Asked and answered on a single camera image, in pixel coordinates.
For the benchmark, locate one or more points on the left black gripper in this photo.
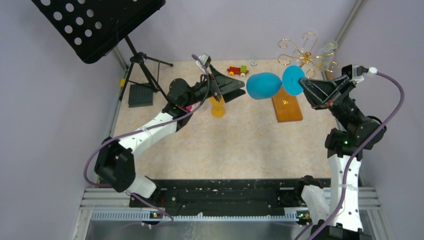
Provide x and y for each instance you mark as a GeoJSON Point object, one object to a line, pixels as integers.
{"type": "Point", "coordinates": [219, 83]}

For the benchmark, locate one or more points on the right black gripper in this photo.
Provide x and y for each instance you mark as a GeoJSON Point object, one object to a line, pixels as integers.
{"type": "Point", "coordinates": [330, 92]}

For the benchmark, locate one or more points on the yellow wine glass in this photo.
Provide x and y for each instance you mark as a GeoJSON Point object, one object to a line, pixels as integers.
{"type": "Point", "coordinates": [217, 107]}

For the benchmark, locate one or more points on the blue wine glass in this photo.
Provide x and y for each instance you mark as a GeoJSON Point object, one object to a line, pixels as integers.
{"type": "Point", "coordinates": [266, 85]}

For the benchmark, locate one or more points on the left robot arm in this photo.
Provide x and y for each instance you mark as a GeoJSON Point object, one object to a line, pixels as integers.
{"type": "Point", "coordinates": [115, 163]}

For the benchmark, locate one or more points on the gold wine glass rack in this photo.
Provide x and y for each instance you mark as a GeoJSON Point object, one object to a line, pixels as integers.
{"type": "Point", "coordinates": [287, 108]}

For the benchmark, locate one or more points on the clear wine glass right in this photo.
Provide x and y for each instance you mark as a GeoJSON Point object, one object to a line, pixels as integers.
{"type": "Point", "coordinates": [325, 56]}

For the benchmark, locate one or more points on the clear wine glass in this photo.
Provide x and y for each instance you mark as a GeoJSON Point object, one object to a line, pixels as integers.
{"type": "Point", "coordinates": [325, 56]}
{"type": "Point", "coordinates": [309, 40]}

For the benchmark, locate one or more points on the clear wine glass back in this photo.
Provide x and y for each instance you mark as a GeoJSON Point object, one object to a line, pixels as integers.
{"type": "Point", "coordinates": [309, 40]}

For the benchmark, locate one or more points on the colourful toy train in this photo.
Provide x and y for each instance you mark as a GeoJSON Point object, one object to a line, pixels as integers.
{"type": "Point", "coordinates": [241, 71]}

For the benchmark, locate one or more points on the black foot pedal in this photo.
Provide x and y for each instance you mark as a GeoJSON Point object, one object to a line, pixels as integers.
{"type": "Point", "coordinates": [140, 96]}

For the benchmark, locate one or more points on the black perforated music stand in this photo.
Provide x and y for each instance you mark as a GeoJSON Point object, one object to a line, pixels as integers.
{"type": "Point", "coordinates": [94, 27]}

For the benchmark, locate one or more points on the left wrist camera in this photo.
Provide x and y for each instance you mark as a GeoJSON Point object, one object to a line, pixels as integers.
{"type": "Point", "coordinates": [203, 61]}

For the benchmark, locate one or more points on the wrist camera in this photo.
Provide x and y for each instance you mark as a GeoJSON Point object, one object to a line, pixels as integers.
{"type": "Point", "coordinates": [356, 73]}
{"type": "Point", "coordinates": [203, 61]}

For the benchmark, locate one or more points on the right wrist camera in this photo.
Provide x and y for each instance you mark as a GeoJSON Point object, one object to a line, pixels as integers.
{"type": "Point", "coordinates": [356, 73]}

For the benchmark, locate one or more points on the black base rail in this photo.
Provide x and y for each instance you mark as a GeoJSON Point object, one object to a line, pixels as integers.
{"type": "Point", "coordinates": [227, 197]}

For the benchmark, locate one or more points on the aluminium frame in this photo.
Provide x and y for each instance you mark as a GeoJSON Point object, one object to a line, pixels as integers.
{"type": "Point", "coordinates": [103, 204]}

